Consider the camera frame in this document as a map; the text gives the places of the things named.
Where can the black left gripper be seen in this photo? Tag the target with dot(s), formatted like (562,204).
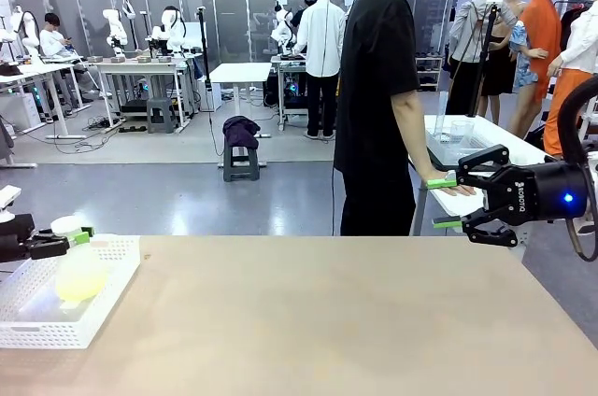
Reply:
(16,237)

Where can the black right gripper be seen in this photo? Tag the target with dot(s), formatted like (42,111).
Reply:
(537,193)

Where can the translucent plastic Erlenmeyer flask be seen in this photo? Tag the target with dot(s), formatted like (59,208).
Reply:
(81,277)

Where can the person's right forearm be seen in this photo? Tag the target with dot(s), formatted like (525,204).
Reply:
(420,139)

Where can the person's right hand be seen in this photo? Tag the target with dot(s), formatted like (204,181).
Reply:
(462,191)

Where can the white side table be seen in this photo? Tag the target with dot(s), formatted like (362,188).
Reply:
(455,204)

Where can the mannequin in black dress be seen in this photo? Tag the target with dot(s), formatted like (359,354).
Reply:
(497,69)

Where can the white shoe rack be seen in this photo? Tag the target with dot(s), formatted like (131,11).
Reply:
(430,74)

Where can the mannequin in blue patterned shirt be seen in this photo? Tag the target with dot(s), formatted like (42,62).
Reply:
(525,60)

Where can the black tripod with phone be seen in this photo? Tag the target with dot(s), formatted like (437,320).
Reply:
(486,41)

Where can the person in black T-shirt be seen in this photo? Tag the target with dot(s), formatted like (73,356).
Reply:
(374,88)

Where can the mannequin in gray jacket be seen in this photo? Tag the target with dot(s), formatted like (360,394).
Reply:
(467,36)

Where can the gray plastic step stool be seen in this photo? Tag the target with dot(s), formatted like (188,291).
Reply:
(161,113)

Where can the long white office desk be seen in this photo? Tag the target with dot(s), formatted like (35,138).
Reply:
(32,71)

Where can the mannequin in orange outfit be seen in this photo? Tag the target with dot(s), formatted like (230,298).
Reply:
(542,36)

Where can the mannequin white jacket orange pants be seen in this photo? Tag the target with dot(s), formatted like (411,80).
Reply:
(581,41)

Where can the clothes rack with dark garments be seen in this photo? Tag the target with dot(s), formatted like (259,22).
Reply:
(567,22)

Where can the white desk with robots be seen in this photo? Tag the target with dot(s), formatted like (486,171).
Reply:
(135,66)

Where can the seated person in white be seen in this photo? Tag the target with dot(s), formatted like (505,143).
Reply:
(53,46)

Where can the gray stool under clothes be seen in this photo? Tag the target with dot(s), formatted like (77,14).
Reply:
(240,165)

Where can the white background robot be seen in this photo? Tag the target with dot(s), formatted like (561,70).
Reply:
(170,32)
(28,32)
(114,29)

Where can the dark purple clothes pile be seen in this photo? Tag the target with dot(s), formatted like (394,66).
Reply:
(240,130)

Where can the workbench with computer underneath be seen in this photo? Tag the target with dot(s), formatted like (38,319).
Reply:
(289,88)

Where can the standing person in white shirt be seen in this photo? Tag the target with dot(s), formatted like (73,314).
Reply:
(322,36)

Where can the small white background table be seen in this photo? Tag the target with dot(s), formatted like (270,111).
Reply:
(240,73)

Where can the white robot beside standing people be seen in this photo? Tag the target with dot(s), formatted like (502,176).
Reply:
(282,32)

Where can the standing person with dark cap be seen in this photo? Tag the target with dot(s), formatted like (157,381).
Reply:
(306,6)

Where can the black camera pole stand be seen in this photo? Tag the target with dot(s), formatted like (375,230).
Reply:
(203,50)

